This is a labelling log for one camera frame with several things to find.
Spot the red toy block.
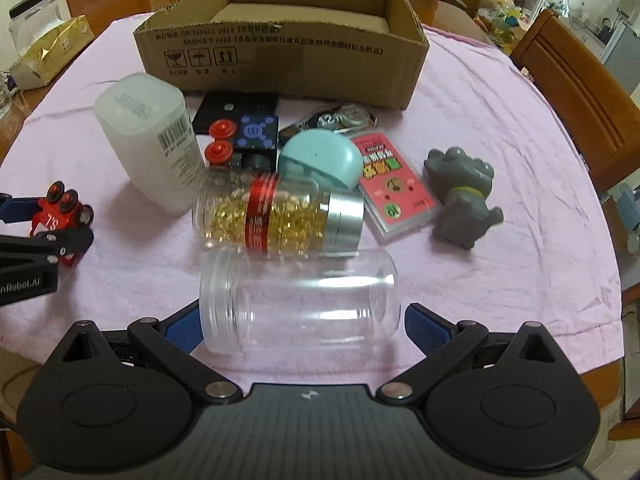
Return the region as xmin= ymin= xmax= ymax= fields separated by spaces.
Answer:
xmin=29 ymin=181 xmax=94 ymax=268

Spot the clear plastic jar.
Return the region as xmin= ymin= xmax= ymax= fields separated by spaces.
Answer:
xmin=200 ymin=244 xmax=401 ymax=354

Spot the white medical container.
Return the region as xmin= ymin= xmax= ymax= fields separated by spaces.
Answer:
xmin=93 ymin=73 xmax=205 ymax=217

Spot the grey cat figurine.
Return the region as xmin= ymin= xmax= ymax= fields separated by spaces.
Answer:
xmin=423 ymin=146 xmax=503 ymax=250

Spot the black blue toy block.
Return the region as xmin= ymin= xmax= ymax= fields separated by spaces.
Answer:
xmin=204 ymin=115 xmax=279 ymax=172

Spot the pink table cloth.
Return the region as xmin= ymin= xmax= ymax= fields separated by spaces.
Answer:
xmin=1 ymin=16 xmax=624 ymax=373

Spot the capsule bottle silver cap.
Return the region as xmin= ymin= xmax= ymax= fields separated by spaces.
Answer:
xmin=192 ymin=168 xmax=364 ymax=255

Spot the pink card box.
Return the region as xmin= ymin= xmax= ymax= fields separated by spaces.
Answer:
xmin=350 ymin=129 xmax=439 ymax=243

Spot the clear container black lid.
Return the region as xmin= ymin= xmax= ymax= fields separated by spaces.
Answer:
xmin=9 ymin=0 xmax=64 ymax=56

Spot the black flat square case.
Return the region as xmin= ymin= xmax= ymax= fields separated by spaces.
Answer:
xmin=192 ymin=91 xmax=279 ymax=136

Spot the teal earbud case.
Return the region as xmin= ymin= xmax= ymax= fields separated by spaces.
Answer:
xmin=278 ymin=129 xmax=363 ymax=191

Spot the wooden chair right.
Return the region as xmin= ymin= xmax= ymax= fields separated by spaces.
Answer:
xmin=508 ymin=8 xmax=640 ymax=196

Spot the cardboard box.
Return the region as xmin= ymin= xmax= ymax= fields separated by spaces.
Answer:
xmin=134 ymin=0 xmax=428 ymax=110

